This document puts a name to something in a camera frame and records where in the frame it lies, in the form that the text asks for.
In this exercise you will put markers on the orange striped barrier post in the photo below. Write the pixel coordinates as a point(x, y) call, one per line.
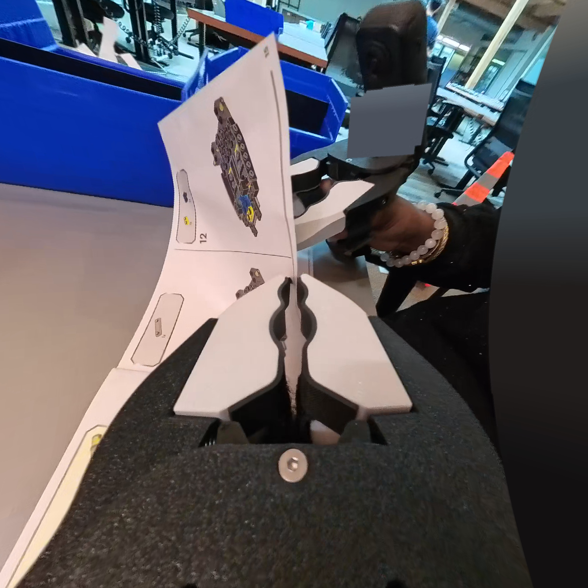
point(491, 179)

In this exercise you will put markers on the long wooden table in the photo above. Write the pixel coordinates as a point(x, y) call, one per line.
point(298, 46)

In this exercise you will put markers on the white cardboard piece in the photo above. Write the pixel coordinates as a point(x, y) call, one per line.
point(108, 41)

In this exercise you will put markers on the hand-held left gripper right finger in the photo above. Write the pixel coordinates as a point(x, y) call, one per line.
point(353, 363)

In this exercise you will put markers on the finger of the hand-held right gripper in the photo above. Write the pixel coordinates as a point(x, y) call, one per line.
point(330, 216)
point(307, 167)

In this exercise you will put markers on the black metal stand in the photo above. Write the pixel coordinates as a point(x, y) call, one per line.
point(147, 27)

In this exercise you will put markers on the white lego instruction booklet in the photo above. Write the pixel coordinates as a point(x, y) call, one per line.
point(257, 82)

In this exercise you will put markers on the black office chair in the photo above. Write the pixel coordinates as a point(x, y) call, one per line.
point(491, 147)
point(441, 133)

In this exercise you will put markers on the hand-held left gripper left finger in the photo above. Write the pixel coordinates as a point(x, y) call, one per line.
point(234, 358)

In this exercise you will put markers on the black monitor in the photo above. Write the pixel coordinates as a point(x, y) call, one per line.
point(342, 46)

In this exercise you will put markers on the large blue plastic bin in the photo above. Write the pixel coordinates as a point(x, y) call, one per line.
point(69, 138)

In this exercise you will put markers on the person's right hand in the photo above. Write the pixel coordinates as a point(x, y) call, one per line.
point(404, 227)

